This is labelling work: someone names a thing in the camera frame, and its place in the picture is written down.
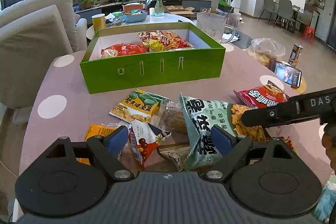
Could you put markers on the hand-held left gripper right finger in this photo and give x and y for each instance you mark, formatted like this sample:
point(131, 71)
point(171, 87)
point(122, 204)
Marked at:
point(221, 140)

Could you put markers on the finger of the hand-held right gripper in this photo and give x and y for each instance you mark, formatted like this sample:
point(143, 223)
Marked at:
point(270, 115)

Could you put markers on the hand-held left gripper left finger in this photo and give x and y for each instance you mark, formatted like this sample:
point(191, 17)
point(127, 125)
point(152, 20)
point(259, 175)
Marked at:
point(116, 140)

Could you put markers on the red chip packet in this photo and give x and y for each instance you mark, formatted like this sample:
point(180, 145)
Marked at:
point(260, 95)

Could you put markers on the white red chocolate packet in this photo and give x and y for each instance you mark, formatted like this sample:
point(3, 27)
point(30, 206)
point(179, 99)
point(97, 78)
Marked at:
point(144, 142)

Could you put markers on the teal cracker snack packet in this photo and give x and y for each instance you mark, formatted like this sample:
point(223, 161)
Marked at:
point(202, 119)

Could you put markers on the red orange snack packet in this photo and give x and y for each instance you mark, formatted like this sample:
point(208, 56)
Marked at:
point(288, 144)

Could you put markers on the yellow pea snack packet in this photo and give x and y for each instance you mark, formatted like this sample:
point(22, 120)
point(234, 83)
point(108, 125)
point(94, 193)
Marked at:
point(136, 108)

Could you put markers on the brown paper-look snack packet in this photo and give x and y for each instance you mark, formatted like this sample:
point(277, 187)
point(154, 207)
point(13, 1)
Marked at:
point(173, 154)

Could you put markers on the clear bread packet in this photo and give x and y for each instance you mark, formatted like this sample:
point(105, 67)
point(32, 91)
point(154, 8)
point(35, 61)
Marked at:
point(172, 117)

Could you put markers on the green cardboard box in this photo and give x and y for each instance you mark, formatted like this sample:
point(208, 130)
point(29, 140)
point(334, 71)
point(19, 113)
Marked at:
point(105, 74)

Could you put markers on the large red snack packet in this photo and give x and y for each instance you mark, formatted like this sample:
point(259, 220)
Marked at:
point(126, 49)

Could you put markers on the orange-red yellow-edged snack packet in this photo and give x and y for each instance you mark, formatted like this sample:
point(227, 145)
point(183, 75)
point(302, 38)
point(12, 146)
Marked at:
point(168, 41)

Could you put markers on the person's right hand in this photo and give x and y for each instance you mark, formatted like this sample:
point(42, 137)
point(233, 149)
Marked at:
point(330, 145)

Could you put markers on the wooden side table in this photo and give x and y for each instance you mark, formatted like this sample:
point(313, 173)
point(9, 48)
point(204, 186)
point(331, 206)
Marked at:
point(304, 86)

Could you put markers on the red smartphone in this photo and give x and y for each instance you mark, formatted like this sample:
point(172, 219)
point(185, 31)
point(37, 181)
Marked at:
point(286, 74)

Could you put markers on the black yellow drink can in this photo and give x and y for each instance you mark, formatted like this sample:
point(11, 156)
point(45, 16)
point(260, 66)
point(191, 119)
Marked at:
point(295, 54)

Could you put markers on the clear plastic snack bag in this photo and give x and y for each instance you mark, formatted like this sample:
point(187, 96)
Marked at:
point(265, 52)

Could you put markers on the red stool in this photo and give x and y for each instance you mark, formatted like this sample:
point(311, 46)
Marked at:
point(308, 33)

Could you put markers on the dark round table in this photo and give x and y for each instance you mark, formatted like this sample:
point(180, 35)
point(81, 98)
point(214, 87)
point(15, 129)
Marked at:
point(242, 35)

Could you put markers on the dining table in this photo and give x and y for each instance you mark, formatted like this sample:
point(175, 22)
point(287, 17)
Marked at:
point(302, 14)

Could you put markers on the grey dining chair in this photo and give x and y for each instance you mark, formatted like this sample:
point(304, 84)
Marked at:
point(267, 7)
point(284, 12)

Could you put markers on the clear storage box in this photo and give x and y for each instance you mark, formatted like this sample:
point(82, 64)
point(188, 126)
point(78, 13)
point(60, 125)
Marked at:
point(233, 19)

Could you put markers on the clear plastic pitcher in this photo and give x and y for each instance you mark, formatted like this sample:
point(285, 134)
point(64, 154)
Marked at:
point(210, 27)

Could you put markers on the white air purifier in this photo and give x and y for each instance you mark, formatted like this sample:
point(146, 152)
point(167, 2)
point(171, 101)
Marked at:
point(236, 5)

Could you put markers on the green black box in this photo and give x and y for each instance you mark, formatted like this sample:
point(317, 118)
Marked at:
point(224, 7)

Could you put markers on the blue snack basket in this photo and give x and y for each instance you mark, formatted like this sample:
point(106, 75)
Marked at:
point(135, 17)

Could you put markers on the beige sofa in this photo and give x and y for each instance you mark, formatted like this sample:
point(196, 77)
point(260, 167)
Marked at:
point(34, 43)

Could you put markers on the white round table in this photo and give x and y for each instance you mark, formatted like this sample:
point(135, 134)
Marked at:
point(162, 19)

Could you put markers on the grey television cabinet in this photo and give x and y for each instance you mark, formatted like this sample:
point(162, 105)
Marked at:
point(110, 7)

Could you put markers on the white cup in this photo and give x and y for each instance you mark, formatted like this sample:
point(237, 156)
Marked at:
point(152, 11)

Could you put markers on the orange tissue box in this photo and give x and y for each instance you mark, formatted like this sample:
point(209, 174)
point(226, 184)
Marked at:
point(132, 7)

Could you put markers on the open cardboard box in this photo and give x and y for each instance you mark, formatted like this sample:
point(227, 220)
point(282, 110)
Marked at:
point(183, 12)

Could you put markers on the spider plant in glass vase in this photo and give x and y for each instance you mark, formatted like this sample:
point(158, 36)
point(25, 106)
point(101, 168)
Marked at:
point(159, 5)

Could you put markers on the wall picture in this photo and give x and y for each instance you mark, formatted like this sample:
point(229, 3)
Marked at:
point(320, 1)

